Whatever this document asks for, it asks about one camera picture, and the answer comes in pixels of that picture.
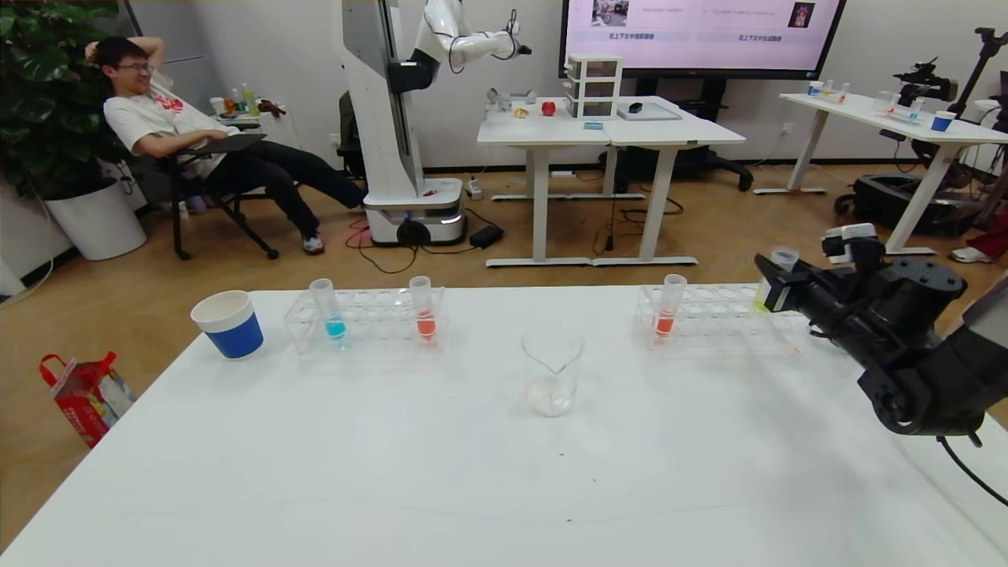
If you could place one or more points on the white power strip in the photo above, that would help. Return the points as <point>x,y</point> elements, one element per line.
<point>473,190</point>

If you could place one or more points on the dark laptop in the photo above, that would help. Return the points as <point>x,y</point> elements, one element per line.
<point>236,143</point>

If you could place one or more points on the red pigment test tube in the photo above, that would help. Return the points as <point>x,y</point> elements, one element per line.
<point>425,323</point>
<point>665,323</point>

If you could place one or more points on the seated man white shirt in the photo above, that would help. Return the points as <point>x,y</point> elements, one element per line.
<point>157,118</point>

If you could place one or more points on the white drawer organizer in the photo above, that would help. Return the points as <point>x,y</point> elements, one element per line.
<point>594,87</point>

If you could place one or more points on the black office chair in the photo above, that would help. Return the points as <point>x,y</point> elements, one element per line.
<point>179,189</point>

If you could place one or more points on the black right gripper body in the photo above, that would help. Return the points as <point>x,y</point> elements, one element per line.
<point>776,294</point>

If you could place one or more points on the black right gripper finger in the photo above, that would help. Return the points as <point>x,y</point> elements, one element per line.
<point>773,272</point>

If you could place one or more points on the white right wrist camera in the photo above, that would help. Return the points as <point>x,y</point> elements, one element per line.
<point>846,236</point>

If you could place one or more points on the large wall display screen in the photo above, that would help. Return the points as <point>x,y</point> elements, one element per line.
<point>709,47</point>

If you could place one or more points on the clear acrylic tube rack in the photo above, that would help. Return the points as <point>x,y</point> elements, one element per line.
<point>378,315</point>
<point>709,315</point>

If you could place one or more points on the small white cup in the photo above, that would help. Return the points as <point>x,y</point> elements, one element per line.
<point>218,107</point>

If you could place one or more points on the white humanoid robot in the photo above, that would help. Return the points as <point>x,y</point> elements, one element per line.
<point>386,118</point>

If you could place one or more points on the black tripod stand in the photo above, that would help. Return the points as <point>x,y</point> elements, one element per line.
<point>988,33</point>

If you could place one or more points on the green potted plant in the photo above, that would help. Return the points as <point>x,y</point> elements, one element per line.
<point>47,94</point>

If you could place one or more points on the clear glass beaker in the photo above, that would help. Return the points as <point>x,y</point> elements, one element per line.
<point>551,394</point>

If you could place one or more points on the red gift bag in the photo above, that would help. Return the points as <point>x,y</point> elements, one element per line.
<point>87,402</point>

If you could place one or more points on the brown plush toy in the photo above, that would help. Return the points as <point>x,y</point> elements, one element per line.
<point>272,109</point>

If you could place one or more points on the small grey device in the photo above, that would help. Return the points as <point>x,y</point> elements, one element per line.
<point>512,98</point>

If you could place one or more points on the grey flat tray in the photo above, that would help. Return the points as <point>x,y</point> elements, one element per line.
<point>657,113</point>

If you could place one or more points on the blue pigment test tube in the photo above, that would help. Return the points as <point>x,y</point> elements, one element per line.
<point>335,327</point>

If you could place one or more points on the black display stand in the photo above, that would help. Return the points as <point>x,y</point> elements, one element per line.
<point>709,161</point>

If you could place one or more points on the black power brick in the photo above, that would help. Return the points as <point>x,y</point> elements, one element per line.
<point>487,237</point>

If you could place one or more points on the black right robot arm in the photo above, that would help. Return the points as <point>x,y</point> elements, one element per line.
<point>921,291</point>

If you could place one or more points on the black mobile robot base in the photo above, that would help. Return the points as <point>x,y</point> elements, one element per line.
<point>890,201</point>

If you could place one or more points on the red apple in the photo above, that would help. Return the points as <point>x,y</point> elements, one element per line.
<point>548,109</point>

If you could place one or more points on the slim black robot arm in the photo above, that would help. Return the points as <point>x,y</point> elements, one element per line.
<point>925,79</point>

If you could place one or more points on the green drink bottle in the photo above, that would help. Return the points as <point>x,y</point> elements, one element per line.
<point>250,101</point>

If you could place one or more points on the white standing desk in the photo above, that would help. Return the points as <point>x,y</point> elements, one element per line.
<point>854,106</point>
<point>543,130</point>
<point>677,132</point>

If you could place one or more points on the blue paper cup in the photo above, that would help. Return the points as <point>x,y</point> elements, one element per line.
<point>943,123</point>
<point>232,335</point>

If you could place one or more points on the white planter pot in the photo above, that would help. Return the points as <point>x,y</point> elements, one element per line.
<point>94,224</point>

